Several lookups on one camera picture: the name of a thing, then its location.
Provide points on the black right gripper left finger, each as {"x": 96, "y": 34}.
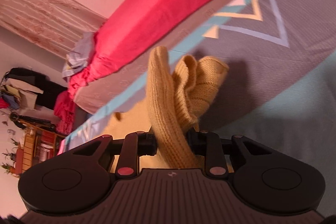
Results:
{"x": 135, "y": 145}

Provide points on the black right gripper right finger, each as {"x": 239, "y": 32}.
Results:
{"x": 208, "y": 145}

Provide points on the tan cable knit cardigan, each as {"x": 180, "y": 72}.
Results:
{"x": 173, "y": 104}

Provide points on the pile of dark clothes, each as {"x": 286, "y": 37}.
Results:
{"x": 31, "y": 88}

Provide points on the stack of red bedding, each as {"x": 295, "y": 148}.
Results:
{"x": 65, "y": 110}

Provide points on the blue grey patterned bed sheet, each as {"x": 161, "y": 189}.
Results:
{"x": 280, "y": 88}

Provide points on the wooden bookshelf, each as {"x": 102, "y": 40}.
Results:
{"x": 39, "y": 145}

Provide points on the blue grey pillow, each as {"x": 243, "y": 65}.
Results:
{"x": 80, "y": 56}

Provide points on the floral beige curtain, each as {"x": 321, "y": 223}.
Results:
{"x": 54, "y": 25}

